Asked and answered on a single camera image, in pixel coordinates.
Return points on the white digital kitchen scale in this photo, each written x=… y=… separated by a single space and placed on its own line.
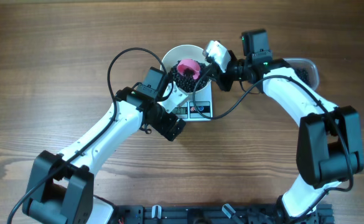
x=190 y=110

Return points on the clear plastic container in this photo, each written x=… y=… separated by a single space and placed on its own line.
x=309 y=66

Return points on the white bowl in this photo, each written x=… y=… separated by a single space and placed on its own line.
x=183 y=52

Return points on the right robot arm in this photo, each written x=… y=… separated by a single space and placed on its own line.
x=329 y=146

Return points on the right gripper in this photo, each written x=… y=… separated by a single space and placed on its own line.
x=219 y=76

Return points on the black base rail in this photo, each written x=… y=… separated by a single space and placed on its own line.
x=251 y=214

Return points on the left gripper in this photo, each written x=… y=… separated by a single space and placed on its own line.
x=163 y=129

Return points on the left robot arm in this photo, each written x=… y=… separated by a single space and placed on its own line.
x=60 y=187

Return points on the black beans in bowl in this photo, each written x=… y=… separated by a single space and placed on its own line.
x=188 y=84

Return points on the pink scoop blue handle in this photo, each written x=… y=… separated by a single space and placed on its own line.
x=189 y=67

